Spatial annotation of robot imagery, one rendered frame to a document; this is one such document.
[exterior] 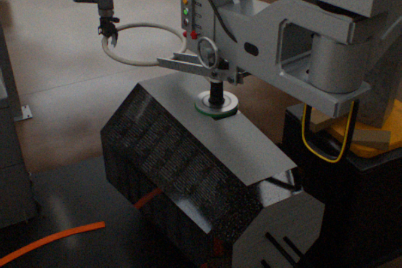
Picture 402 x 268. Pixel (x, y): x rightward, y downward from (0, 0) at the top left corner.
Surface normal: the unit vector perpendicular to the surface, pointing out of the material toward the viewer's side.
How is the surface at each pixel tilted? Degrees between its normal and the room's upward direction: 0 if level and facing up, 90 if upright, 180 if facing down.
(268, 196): 34
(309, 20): 90
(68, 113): 0
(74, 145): 0
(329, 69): 90
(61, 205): 0
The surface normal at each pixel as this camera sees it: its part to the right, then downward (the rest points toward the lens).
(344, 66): -0.05, 0.55
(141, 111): -0.60, -0.40
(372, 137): -0.18, -0.86
